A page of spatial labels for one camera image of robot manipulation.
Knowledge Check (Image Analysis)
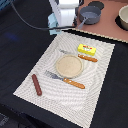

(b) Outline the brown toy sausage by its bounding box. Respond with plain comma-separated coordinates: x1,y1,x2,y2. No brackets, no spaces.
32,74,42,96

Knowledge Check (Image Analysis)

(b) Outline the beige bowl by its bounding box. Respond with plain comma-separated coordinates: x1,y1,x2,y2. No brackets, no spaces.
119,5,128,30

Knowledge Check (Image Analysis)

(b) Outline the pink toy stove board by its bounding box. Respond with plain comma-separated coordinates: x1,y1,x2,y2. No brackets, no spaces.
47,0,128,43

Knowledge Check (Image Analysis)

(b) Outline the grey frying pan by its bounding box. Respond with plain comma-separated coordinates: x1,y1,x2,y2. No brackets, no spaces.
78,6,101,29

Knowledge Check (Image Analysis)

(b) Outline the black cable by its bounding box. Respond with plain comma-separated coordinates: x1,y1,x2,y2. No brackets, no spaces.
9,0,79,33

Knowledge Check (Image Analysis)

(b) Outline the beige woven placemat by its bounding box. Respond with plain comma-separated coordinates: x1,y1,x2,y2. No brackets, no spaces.
14,32,114,128

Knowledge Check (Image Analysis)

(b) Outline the round tan plate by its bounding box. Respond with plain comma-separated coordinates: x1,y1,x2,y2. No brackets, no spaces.
56,55,83,78

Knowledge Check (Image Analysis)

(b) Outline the yellow butter box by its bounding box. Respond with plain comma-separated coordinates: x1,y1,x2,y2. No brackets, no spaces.
77,44,96,56

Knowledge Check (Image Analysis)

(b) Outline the fork with orange handle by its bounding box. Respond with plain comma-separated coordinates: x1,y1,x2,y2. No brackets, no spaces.
44,70,85,89

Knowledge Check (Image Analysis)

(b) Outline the light blue cup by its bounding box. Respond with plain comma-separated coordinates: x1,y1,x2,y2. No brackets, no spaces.
48,14,61,35

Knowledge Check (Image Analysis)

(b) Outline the knife with orange handle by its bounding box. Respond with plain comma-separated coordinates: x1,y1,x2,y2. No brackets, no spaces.
59,49,98,62

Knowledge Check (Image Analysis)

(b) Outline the black stove burner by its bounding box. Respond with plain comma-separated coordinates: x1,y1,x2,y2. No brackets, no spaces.
88,1,104,10

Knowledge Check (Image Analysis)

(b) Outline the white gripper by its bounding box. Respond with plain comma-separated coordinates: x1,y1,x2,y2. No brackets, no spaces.
54,0,79,26

